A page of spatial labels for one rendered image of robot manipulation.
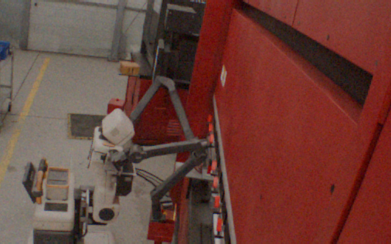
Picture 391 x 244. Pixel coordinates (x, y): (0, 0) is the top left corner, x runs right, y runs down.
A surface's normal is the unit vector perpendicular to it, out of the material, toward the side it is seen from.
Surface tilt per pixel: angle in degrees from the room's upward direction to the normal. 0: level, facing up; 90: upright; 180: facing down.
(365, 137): 90
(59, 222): 90
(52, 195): 92
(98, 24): 90
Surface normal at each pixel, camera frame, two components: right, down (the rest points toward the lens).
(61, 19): 0.25, 0.39
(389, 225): -0.98, -0.18
